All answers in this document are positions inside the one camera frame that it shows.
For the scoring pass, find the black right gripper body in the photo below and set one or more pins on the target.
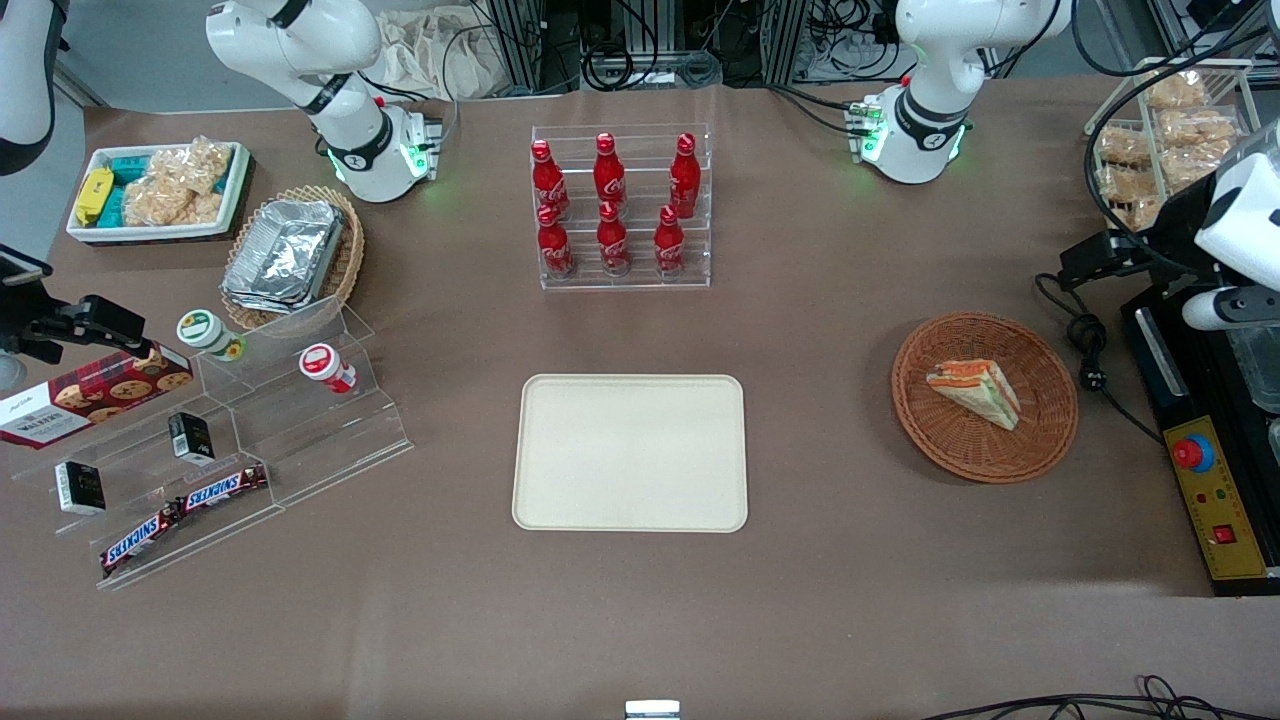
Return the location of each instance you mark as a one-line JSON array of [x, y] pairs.
[[22, 322]]

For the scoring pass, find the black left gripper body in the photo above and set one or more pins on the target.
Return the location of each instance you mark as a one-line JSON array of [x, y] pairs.
[[1168, 246]]

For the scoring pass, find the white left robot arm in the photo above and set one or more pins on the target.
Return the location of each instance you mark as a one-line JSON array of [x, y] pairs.
[[940, 60]]

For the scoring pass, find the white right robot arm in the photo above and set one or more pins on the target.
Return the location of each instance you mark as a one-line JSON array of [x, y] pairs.
[[290, 40]]

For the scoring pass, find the wrapped triangular sandwich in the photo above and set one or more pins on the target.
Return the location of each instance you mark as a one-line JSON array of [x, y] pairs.
[[975, 390]]

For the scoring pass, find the white rectangular snack tray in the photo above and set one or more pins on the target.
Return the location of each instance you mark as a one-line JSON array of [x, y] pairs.
[[235, 185]]

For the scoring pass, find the aluminium foil tray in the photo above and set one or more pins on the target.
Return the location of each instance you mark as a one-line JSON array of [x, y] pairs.
[[285, 250]]

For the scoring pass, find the round brown wicker basket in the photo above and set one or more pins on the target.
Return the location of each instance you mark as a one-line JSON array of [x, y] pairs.
[[1040, 440]]

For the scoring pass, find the oval wicker basket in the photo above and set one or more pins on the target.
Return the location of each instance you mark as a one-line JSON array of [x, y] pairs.
[[345, 260]]

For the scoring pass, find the beige plastic tray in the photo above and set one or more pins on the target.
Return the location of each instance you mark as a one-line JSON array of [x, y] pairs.
[[630, 452]]

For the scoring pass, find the bagged fried snack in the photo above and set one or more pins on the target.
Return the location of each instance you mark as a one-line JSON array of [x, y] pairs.
[[1185, 168], [1197, 128], [1125, 190], [1177, 92], [1122, 147]]

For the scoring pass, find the red tartan cookie box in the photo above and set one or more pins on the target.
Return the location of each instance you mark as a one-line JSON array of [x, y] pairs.
[[95, 395]]

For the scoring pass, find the green lidded yogurt cup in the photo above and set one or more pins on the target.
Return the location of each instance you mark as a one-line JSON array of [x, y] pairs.
[[208, 332]]

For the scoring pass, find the yellow snack packet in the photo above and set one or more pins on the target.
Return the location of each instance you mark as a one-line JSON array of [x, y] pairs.
[[93, 195]]

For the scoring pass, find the bagged rice crackers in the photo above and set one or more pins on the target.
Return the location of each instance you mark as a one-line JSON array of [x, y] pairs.
[[170, 205], [200, 165]]

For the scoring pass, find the small black carton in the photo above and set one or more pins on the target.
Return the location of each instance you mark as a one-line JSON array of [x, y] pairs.
[[190, 438], [80, 488]]

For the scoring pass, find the teal snack packet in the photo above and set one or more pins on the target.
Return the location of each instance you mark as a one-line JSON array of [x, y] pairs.
[[127, 180]]

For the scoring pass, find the Snickers chocolate bar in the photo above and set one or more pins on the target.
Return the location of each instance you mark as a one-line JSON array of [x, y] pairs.
[[140, 540], [225, 488]]

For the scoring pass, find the clear acrylic stepped shelf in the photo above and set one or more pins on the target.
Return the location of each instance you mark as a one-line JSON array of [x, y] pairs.
[[290, 440]]

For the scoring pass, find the red lidded yogurt cup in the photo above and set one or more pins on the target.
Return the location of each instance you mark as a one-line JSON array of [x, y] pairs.
[[325, 366]]

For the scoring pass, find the black yellow control box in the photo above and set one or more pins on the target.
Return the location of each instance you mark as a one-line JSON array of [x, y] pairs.
[[1215, 500]]

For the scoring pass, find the beige cloth bag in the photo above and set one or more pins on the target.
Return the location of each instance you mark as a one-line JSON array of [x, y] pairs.
[[430, 55]]

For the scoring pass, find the red cola bottle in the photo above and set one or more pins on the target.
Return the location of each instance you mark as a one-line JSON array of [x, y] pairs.
[[555, 245], [609, 172], [669, 243], [613, 242], [549, 180], [685, 175]]

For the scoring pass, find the clear acrylic bottle rack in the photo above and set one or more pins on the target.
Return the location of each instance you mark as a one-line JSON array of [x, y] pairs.
[[625, 280]]

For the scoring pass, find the small white grey device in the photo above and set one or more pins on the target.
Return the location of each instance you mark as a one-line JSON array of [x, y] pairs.
[[652, 710]]

